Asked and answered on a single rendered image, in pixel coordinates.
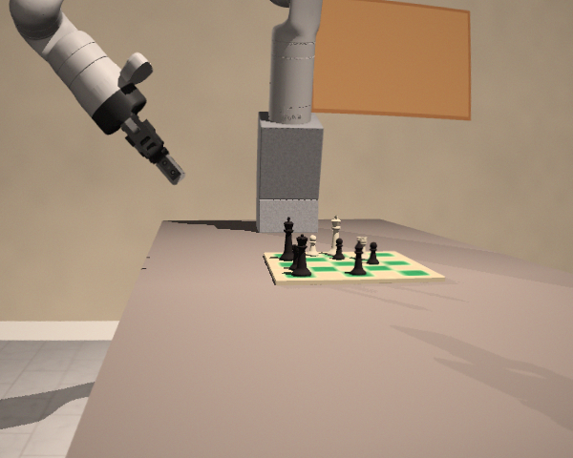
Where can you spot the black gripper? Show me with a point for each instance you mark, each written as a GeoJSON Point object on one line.
{"type": "Point", "coordinates": [111, 114]}

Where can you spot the white king chess piece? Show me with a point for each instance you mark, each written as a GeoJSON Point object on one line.
{"type": "Point", "coordinates": [335, 235]}

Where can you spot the white pawn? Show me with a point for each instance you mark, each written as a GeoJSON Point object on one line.
{"type": "Point", "coordinates": [312, 250]}

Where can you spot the green and cream chessboard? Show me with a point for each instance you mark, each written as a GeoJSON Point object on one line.
{"type": "Point", "coordinates": [392, 268]}

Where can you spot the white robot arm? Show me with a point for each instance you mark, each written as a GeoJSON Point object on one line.
{"type": "Point", "coordinates": [93, 77]}

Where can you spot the white rook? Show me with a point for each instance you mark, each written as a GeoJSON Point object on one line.
{"type": "Point", "coordinates": [363, 241]}

